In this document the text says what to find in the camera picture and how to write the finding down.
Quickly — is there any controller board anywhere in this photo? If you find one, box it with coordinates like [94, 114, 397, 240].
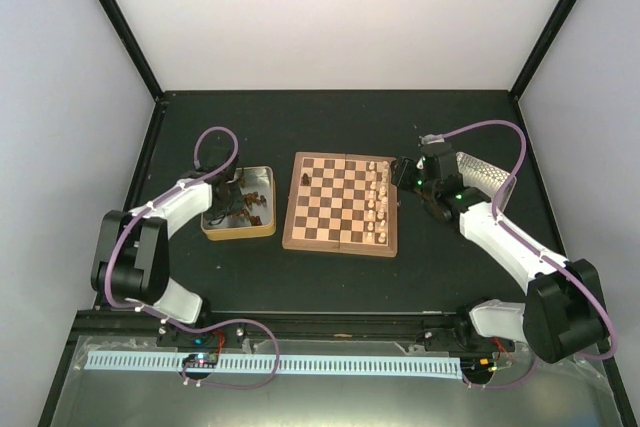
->
[182, 353, 218, 369]
[460, 357, 505, 372]

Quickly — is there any yellow metal tin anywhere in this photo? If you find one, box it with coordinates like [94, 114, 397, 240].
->
[200, 166, 276, 241]

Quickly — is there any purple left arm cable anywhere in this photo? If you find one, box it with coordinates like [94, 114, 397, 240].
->
[102, 125, 280, 391]

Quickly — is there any black frame post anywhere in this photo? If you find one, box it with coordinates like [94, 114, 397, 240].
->
[98, 0, 163, 101]
[509, 0, 578, 101]

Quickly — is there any left controller board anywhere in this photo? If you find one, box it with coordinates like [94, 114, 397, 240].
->
[182, 353, 218, 369]

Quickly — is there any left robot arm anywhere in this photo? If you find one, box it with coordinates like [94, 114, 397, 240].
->
[91, 148, 239, 346]

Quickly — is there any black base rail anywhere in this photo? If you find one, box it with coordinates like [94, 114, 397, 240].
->
[74, 310, 606, 348]

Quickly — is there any black frame post right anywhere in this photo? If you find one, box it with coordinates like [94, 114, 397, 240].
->
[509, 0, 578, 101]

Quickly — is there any black frame post left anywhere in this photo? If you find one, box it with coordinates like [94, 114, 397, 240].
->
[98, 0, 163, 101]

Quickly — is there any right controller board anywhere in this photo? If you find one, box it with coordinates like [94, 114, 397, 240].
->
[460, 357, 505, 372]

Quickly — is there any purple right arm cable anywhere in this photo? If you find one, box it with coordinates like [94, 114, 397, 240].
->
[442, 119, 619, 391]

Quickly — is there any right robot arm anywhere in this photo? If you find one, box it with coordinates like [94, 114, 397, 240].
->
[390, 142, 613, 364]

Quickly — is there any white slotted cable duct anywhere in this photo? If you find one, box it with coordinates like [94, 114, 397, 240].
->
[84, 351, 463, 380]

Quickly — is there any wooden chess board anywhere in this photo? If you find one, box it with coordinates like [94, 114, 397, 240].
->
[282, 152, 398, 258]

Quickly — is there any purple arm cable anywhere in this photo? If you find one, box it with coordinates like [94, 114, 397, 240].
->
[442, 119, 619, 391]
[102, 125, 280, 391]

